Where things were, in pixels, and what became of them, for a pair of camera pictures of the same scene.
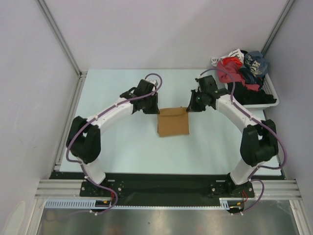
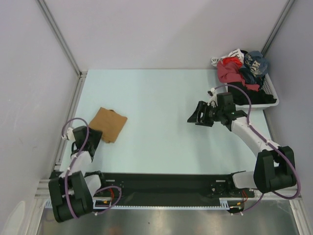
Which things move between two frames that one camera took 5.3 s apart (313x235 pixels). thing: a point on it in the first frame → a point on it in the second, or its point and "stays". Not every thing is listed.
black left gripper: [154, 109] → [97, 135]
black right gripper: [193, 107] → [202, 106]
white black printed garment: [236, 53] stays
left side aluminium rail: [82, 76] stays
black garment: [250, 97] stays
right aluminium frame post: [286, 10] stays
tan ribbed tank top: [173, 121] → [109, 122]
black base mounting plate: [161, 186] stays
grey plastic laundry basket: [268, 85] stays
